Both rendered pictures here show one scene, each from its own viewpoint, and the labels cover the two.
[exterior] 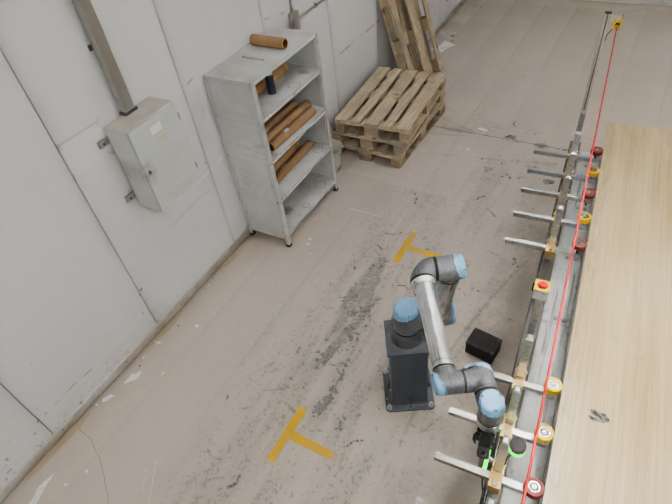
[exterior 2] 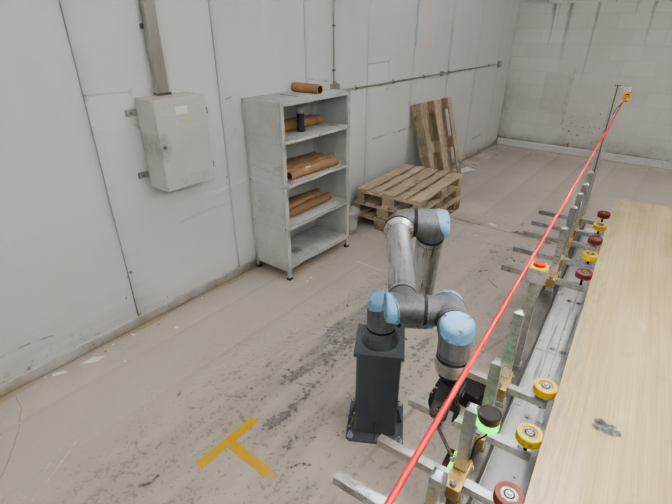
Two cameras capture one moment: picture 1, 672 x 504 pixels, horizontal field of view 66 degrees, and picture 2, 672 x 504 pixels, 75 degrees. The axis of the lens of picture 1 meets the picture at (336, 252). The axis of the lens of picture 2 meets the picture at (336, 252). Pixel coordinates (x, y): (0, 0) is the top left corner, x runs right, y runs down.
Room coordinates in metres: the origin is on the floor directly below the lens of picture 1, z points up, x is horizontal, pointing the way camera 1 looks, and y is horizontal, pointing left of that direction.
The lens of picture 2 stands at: (-0.05, -0.21, 2.07)
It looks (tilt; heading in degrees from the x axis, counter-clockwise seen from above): 27 degrees down; 3
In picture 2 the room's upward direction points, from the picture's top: straight up
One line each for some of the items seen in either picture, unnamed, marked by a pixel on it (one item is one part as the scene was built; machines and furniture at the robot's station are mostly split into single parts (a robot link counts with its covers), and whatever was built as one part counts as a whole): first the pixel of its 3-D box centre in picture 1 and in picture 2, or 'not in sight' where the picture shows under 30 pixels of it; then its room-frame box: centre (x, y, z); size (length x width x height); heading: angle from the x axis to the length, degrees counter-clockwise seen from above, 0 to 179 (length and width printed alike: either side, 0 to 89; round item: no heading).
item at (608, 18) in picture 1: (595, 85); (604, 157); (3.26, -2.01, 1.20); 0.15 x 0.12 x 1.00; 149
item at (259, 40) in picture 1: (268, 41); (306, 88); (3.95, 0.26, 1.59); 0.30 x 0.08 x 0.08; 55
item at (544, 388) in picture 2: (551, 389); (542, 395); (1.19, -0.90, 0.85); 0.08 x 0.08 x 0.11
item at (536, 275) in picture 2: (541, 290); (537, 273); (1.52, -0.93, 1.18); 0.07 x 0.07 x 0.08; 59
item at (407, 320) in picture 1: (408, 315); (383, 310); (1.80, -0.35, 0.79); 0.17 x 0.15 x 0.18; 88
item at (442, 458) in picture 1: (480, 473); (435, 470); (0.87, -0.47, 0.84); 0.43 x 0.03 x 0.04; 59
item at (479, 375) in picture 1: (479, 380); (446, 312); (1.02, -0.47, 1.33); 0.12 x 0.12 x 0.09; 88
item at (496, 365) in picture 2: (510, 416); (486, 413); (1.08, -0.67, 0.87); 0.03 x 0.03 x 0.48; 59
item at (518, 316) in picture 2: (522, 366); (508, 361); (1.30, -0.80, 0.92); 0.03 x 0.03 x 0.48; 59
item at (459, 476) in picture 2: (497, 474); (458, 476); (0.85, -0.53, 0.85); 0.13 x 0.06 x 0.05; 149
